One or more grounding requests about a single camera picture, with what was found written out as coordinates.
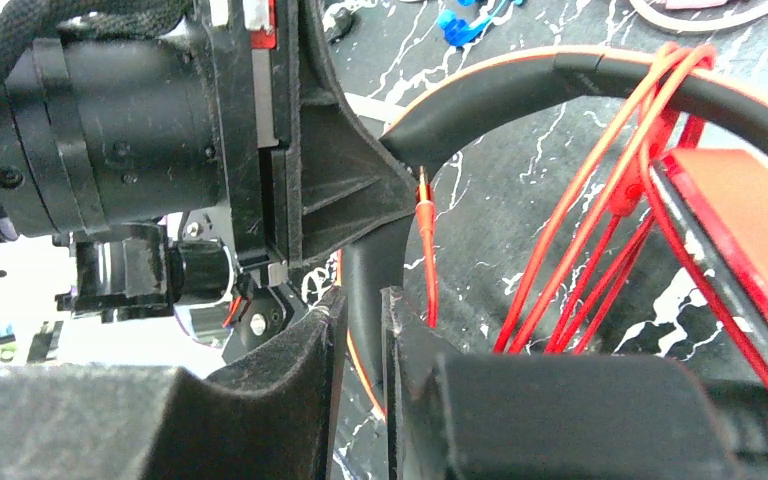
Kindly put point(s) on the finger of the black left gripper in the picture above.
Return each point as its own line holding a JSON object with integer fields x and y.
{"x": 350, "y": 184}

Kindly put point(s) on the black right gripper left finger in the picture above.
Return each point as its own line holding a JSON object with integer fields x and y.
{"x": 267, "y": 415}

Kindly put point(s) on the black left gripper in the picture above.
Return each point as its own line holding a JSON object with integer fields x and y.
{"x": 119, "y": 112}

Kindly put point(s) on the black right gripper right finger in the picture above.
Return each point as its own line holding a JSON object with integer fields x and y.
{"x": 453, "y": 415}

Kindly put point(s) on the red headphones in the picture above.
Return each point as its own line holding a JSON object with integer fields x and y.
{"x": 466, "y": 106}

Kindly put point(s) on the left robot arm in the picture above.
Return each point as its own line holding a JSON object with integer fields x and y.
{"x": 119, "y": 111}

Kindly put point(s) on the white headphones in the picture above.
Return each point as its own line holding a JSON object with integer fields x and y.
{"x": 660, "y": 15}

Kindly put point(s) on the white green marker pen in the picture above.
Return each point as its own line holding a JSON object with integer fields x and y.
{"x": 374, "y": 109}

